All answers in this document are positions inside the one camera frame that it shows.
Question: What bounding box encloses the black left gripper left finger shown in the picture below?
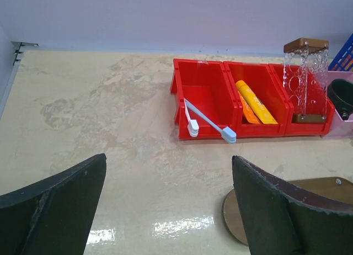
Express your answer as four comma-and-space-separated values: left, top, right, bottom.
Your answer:
1, 153, 106, 254

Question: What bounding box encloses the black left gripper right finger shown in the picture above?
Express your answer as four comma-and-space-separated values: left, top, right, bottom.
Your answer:
232, 156, 352, 254

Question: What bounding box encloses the dark green mug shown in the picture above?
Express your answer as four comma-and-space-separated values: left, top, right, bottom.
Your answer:
328, 79, 353, 120

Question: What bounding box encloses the clear acrylic toothbrush holder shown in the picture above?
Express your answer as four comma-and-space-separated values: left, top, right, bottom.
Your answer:
282, 38, 330, 124

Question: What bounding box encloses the oval wooden tray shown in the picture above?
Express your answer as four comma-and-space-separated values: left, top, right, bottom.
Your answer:
222, 177, 352, 246

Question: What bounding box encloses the yellow toothpaste tube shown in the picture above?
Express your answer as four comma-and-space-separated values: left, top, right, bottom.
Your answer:
236, 80, 278, 125

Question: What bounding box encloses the orange toothpaste tube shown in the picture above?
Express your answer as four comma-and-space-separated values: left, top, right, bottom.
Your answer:
238, 92, 261, 124

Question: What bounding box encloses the white toothbrush left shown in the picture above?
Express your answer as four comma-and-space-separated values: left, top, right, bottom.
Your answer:
184, 99, 199, 137

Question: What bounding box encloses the pink drawer box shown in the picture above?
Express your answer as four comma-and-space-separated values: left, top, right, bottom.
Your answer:
322, 71, 352, 139

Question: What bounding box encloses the red bin right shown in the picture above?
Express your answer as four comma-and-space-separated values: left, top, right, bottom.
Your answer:
269, 63, 335, 136

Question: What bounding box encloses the red bin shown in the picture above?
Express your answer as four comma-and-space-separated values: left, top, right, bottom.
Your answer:
223, 61, 290, 138
170, 59, 239, 140
269, 63, 335, 136

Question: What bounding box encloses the red bin middle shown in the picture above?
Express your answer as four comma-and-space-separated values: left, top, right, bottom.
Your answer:
223, 61, 290, 138

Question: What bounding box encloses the red bin left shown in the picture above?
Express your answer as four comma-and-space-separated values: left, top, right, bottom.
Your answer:
170, 59, 239, 140

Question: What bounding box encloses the blue plastic basket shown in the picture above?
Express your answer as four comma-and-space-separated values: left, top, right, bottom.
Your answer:
328, 34, 353, 72

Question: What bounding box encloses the aluminium frame rail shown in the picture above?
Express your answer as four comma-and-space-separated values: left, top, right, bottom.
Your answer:
1, 41, 39, 116

